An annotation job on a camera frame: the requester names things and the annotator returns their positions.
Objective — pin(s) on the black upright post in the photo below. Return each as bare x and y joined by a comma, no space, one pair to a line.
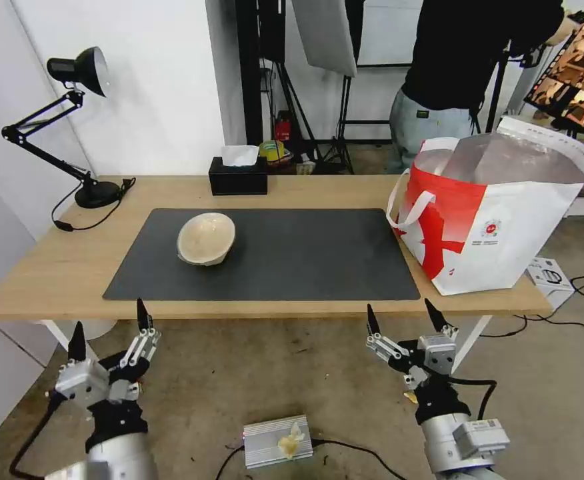
252,75

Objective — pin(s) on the crumpled beige paper scrap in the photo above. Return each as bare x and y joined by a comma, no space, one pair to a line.
290,442

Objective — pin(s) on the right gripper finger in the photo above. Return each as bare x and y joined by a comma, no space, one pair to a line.
384,346
437,320

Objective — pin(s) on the white table leg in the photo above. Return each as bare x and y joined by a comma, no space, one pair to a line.
477,342
54,334

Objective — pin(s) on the black desk mat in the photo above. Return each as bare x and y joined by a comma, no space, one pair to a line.
297,255

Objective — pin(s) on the small beige floor scrap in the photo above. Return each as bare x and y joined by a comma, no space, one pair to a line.
411,397

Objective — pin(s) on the black tissue box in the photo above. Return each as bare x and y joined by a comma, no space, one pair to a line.
237,181

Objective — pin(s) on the red white takeout bag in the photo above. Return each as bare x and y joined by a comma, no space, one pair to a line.
497,230

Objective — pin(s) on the beige paper bowl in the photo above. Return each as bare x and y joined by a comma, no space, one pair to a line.
204,240

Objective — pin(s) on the black light stand tripod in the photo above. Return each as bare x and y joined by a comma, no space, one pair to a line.
344,125

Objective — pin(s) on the right pale wrist camera box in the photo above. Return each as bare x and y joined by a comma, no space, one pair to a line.
437,354

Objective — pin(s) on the green yellow tape roll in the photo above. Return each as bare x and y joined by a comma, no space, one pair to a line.
273,151

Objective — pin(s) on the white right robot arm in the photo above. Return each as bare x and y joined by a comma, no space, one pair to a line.
452,445

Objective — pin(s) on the small red canister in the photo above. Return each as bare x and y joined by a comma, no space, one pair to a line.
283,129

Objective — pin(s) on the black desk lamp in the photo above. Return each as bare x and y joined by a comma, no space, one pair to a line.
94,192

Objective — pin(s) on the white cardboard product box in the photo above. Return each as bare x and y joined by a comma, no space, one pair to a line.
552,280

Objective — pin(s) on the person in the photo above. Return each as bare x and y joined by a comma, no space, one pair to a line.
452,55

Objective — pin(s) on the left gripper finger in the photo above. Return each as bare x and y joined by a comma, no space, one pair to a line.
142,345
77,347

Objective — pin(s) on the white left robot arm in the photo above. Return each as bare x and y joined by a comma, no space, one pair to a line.
117,460

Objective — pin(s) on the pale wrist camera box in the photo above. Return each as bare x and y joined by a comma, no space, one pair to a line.
79,381
437,354

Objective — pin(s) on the black monitor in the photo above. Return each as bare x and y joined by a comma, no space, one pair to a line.
579,70

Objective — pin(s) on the white tissue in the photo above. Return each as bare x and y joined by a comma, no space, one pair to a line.
239,155

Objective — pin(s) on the white softbox panel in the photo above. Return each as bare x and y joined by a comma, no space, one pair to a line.
324,35

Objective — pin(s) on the left pale wrist camera box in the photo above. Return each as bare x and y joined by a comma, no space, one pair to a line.
79,381

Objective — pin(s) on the silver power supply box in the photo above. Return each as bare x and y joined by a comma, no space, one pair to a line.
267,447

